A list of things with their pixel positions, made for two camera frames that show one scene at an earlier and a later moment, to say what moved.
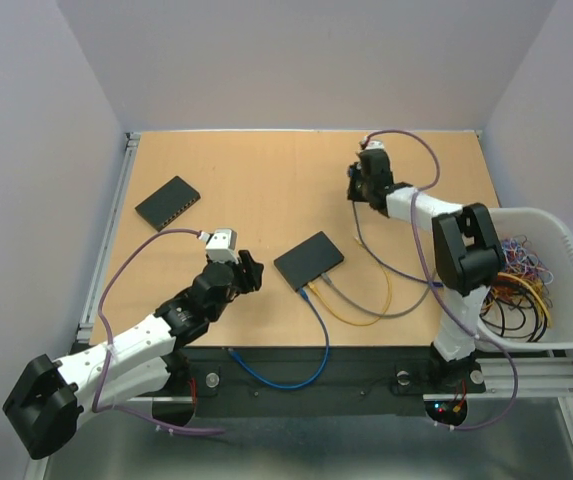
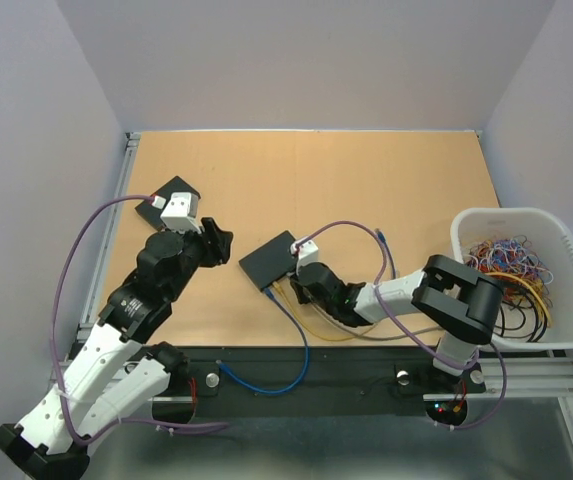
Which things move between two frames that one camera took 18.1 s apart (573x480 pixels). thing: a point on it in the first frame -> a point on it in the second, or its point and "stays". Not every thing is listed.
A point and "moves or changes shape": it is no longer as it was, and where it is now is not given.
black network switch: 308,260 moves or changes shape
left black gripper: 250,280 -> 216,251
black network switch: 168,202 stays
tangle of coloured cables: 518,303 stays
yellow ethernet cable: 390,292 moves or changes shape
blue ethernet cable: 313,378 -> 251,388
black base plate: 317,380 stays
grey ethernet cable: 377,313 moves or changes shape
